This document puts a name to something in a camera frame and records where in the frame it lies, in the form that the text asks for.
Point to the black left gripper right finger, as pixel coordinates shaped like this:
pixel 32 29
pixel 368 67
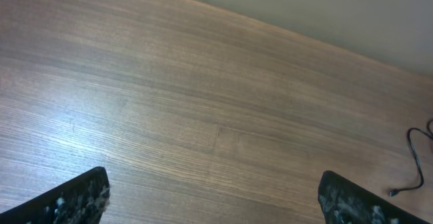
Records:
pixel 343 201

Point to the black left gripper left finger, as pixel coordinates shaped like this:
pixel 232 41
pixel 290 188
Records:
pixel 81 200

